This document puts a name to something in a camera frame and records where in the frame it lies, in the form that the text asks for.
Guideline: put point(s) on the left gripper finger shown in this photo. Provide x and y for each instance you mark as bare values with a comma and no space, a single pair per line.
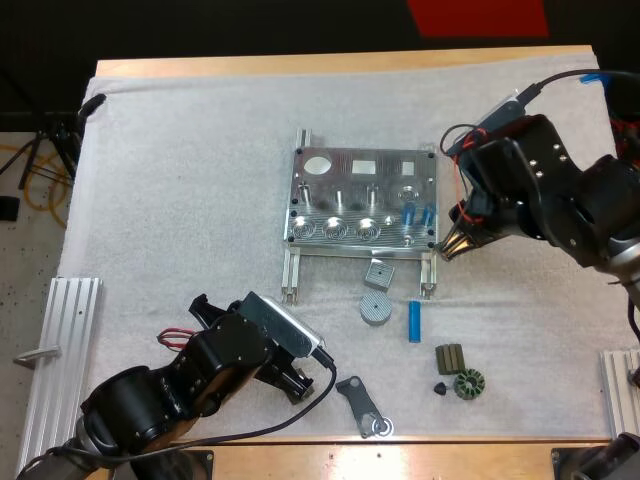
295,386
204,309

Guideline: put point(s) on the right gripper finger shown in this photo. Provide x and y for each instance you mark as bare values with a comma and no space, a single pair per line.
456,244

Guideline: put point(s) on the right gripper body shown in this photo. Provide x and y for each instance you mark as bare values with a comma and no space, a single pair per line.
520,180

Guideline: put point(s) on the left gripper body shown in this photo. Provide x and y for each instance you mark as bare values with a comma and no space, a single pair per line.
235,340

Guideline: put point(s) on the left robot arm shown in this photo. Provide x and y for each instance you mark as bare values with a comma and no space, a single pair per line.
135,405

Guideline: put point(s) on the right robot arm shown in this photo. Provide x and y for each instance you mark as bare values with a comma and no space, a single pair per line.
605,210

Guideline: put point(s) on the grey ribbed square block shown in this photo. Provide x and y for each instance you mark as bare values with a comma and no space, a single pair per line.
380,275

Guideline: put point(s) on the bright blue cylinder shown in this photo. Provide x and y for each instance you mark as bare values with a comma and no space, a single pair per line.
415,322

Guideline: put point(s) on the small steel bearing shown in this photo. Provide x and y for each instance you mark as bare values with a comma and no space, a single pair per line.
384,426

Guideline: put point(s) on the grey ribbed disc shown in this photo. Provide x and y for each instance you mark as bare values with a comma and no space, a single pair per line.
375,309

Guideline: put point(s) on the dark ribbed drum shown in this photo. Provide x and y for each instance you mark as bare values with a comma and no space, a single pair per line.
448,359

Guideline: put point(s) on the blue clip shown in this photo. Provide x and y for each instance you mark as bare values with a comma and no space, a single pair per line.
594,78

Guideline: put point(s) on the small black cone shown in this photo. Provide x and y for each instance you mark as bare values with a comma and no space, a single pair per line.
440,388

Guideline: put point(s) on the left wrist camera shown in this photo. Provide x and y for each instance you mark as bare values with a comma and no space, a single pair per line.
285,325

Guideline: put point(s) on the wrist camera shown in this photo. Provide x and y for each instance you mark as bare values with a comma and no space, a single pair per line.
285,325
492,121

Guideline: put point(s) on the flat black bracket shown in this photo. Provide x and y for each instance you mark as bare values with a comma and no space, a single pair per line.
357,397

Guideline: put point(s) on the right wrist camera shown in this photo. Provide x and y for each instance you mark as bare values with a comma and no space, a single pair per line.
492,121

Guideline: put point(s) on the metal plate on aluminium frame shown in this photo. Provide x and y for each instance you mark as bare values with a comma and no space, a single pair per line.
350,200

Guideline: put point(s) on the ribbed aluminium rail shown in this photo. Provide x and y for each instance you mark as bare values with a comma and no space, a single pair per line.
60,350
620,395

